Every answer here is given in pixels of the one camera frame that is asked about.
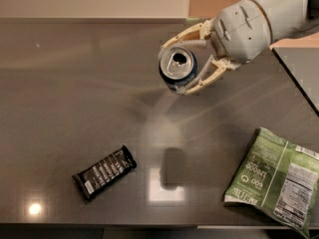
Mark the black snack bar wrapper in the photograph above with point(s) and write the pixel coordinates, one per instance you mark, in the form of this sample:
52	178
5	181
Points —
104	173

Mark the green chip bag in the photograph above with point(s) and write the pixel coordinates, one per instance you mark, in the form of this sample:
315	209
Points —
278	177

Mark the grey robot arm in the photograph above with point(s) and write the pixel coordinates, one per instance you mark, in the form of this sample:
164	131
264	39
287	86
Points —
199	55

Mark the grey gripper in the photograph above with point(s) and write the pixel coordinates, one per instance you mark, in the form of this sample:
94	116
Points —
241	32

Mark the blue pepsi can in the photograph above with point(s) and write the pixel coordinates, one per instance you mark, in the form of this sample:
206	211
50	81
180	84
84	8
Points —
177	67

